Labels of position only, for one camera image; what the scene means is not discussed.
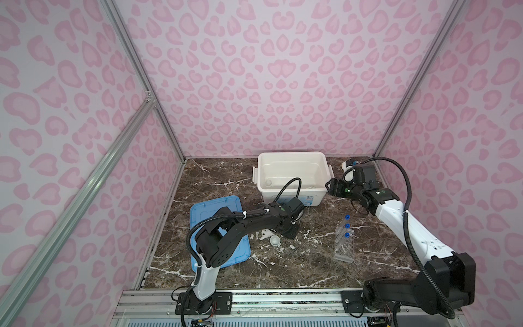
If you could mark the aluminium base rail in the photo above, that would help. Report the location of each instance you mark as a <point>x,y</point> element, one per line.
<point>275,307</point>

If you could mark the clear plastic test tube rack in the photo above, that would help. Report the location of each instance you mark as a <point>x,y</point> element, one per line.
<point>346,257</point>

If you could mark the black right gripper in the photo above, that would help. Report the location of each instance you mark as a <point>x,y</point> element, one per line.
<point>335,182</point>

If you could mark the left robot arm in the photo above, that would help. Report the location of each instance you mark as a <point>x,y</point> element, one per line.
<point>213,241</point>

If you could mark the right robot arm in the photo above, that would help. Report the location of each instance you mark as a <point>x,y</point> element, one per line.
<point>446,279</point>

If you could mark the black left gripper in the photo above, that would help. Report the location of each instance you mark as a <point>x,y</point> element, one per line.
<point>293,234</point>

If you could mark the blue-capped test tube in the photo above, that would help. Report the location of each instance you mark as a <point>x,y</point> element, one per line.
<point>342,235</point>
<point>344,245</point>
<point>345,220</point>

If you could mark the white plastic storage bin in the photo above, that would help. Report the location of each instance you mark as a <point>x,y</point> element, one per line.
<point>307,171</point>

